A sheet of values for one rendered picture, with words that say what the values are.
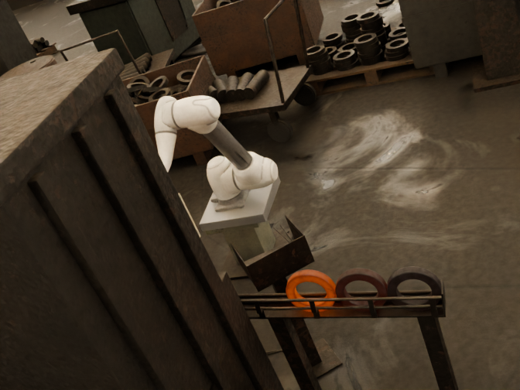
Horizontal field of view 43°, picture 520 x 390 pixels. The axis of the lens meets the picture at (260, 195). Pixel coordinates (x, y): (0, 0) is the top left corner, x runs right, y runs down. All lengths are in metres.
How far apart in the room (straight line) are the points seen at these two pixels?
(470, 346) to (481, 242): 0.69
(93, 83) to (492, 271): 2.18
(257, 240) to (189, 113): 1.00
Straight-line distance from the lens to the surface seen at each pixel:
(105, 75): 1.84
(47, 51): 10.90
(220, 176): 3.51
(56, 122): 1.62
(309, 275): 2.34
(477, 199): 3.79
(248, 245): 3.73
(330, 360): 3.10
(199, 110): 2.98
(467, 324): 3.09
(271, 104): 4.87
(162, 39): 7.74
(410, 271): 2.28
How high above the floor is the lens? 2.19
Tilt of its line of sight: 29 degrees down
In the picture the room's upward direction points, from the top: 23 degrees counter-clockwise
